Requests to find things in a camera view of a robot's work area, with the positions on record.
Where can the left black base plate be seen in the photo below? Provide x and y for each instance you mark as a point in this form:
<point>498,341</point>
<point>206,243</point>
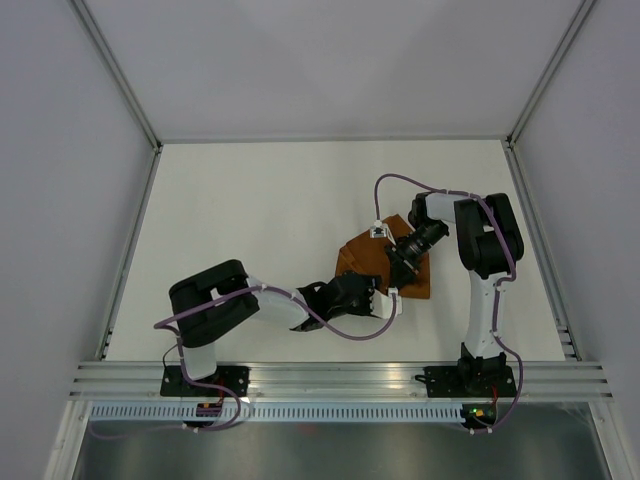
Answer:
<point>233,378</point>

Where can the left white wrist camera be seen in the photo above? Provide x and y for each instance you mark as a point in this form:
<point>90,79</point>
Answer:
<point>386,306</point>

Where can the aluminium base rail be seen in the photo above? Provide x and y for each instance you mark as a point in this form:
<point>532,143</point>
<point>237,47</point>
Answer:
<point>543,381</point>

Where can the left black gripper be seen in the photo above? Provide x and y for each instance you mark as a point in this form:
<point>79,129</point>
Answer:
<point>373,282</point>

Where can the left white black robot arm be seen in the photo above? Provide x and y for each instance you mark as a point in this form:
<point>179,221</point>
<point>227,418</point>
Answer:
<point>208,305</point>

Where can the right aluminium frame post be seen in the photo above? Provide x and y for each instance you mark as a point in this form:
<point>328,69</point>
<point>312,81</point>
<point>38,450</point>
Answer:
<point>568,38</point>

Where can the aluminium frame post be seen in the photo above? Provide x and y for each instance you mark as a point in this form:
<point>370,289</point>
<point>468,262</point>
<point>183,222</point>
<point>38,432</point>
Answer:
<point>87,20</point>
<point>568,38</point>

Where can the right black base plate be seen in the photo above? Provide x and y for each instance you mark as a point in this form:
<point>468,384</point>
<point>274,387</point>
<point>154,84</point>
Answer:
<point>447,382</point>

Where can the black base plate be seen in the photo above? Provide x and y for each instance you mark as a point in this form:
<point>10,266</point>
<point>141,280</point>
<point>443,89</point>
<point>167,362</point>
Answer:
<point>233,378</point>
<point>447,382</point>

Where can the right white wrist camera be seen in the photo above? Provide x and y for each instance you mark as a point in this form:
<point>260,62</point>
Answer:
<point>380,230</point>

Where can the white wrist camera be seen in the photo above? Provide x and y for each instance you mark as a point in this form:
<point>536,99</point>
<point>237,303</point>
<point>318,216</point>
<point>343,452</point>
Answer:
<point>386,306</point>
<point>380,230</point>

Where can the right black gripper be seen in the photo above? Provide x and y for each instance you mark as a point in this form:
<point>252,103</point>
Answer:
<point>403,266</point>

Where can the orange-brown cloth napkin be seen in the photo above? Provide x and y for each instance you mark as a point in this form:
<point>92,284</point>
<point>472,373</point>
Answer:
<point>366,256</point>

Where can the left aluminium frame post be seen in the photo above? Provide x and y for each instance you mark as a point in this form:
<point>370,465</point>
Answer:
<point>87,20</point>

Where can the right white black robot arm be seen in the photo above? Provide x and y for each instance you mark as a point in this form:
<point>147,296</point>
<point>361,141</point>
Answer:
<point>489,245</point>

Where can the white slotted cable duct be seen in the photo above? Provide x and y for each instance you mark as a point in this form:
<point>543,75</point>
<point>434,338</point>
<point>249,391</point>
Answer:
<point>340,412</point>

